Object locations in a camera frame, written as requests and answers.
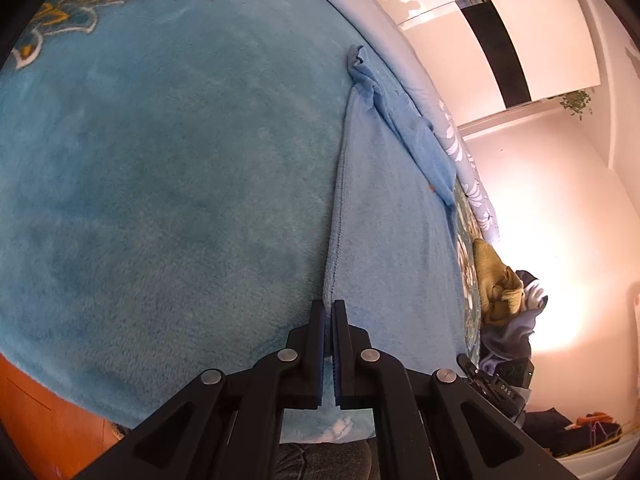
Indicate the teal floral plush blanket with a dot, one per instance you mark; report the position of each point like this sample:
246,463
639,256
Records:
150,185

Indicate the orange cloth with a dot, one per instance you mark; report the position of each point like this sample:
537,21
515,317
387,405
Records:
595,417

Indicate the green hanging plant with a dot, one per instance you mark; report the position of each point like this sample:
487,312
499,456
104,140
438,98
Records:
576,102

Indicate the person's dark grey trousers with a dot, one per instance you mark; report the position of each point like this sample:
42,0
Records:
325,462

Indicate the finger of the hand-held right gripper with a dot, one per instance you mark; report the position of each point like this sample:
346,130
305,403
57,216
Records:
467,366

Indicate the white wardrobe with black stripe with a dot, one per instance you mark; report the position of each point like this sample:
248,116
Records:
450,35

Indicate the light blue fleece garment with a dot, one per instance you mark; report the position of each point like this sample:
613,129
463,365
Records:
390,240

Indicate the dark navy clothes heap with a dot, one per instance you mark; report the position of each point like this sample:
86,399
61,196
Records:
555,432

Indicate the purple grey clothes pile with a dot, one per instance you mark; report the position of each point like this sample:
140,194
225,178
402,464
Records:
507,340

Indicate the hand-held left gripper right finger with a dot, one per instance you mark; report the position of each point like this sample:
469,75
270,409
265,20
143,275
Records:
344,360

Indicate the olive yellow garment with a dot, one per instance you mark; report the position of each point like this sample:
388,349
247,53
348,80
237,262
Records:
492,280

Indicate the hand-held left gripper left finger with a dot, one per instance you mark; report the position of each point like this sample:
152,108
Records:
314,360

